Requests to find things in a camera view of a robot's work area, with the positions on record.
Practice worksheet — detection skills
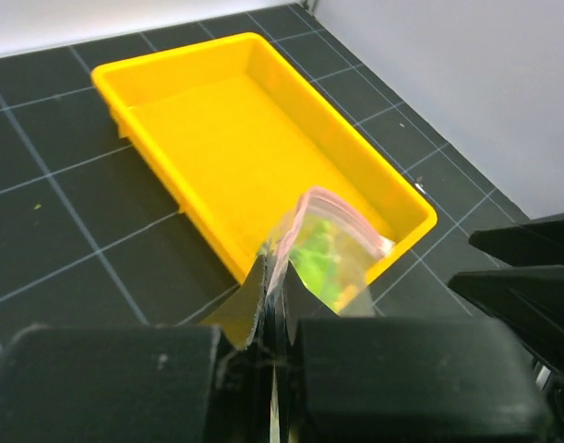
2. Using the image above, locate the pink zip top bag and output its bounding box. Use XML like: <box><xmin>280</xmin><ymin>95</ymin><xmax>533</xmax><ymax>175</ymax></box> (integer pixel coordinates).
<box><xmin>261</xmin><ymin>186</ymin><xmax>395</xmax><ymax>442</ymax></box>

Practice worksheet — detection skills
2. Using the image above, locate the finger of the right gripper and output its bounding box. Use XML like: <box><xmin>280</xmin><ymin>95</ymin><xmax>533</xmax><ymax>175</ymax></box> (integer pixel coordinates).
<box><xmin>448</xmin><ymin>266</ymin><xmax>564</xmax><ymax>369</ymax></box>
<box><xmin>468</xmin><ymin>216</ymin><xmax>564</xmax><ymax>267</ymax></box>

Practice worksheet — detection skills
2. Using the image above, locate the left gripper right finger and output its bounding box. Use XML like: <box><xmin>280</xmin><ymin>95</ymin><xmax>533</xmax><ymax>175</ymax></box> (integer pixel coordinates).
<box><xmin>275</xmin><ymin>269</ymin><xmax>549</xmax><ymax>442</ymax></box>

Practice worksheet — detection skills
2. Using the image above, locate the green grape bunch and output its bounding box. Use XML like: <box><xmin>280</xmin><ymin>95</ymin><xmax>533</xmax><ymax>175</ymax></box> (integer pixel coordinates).
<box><xmin>290</xmin><ymin>218</ymin><xmax>346</xmax><ymax>308</ymax></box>

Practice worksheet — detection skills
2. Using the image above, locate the yellow plastic tray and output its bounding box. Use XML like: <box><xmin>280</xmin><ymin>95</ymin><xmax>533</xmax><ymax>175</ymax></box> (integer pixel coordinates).
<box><xmin>91</xmin><ymin>33</ymin><xmax>437</xmax><ymax>289</ymax></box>

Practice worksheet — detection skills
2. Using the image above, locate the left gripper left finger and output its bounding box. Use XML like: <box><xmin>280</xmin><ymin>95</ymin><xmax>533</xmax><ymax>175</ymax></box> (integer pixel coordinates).
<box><xmin>0</xmin><ymin>257</ymin><xmax>270</xmax><ymax>442</ymax></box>

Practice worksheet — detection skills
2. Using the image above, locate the black grid mat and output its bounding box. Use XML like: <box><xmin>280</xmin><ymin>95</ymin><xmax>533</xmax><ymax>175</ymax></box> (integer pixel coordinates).
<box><xmin>0</xmin><ymin>3</ymin><xmax>526</xmax><ymax>353</ymax></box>

